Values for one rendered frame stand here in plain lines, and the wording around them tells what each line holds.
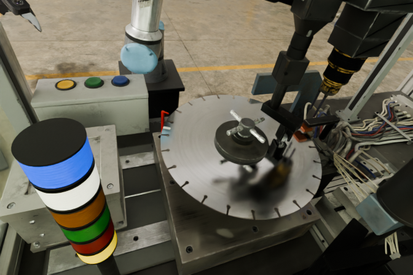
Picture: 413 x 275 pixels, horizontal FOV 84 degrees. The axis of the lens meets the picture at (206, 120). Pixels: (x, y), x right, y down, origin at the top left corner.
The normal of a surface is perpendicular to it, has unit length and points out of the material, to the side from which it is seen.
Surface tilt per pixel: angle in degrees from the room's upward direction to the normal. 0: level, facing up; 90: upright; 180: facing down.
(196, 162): 0
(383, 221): 90
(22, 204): 0
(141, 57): 97
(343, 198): 90
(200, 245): 0
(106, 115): 90
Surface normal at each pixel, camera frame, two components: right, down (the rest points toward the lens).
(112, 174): 0.13, -0.74
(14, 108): 0.32, 0.66
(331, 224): -0.94, 0.12
